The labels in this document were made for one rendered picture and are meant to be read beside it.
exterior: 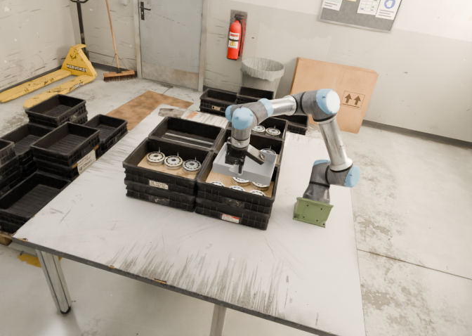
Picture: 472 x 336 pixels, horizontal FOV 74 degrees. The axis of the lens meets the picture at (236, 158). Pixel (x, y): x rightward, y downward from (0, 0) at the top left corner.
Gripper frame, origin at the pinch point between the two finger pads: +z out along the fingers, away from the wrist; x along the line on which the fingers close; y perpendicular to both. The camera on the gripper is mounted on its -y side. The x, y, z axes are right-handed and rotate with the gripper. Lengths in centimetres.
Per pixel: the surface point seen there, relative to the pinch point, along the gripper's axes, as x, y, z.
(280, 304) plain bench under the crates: 43, -28, 27
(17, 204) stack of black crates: 3, 151, 82
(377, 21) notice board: -314, -111, 64
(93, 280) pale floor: 34, 85, 102
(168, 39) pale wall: -308, 158, 131
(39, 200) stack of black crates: -4, 140, 85
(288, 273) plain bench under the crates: 28, -30, 31
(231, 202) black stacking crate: 1.9, 3.0, 23.3
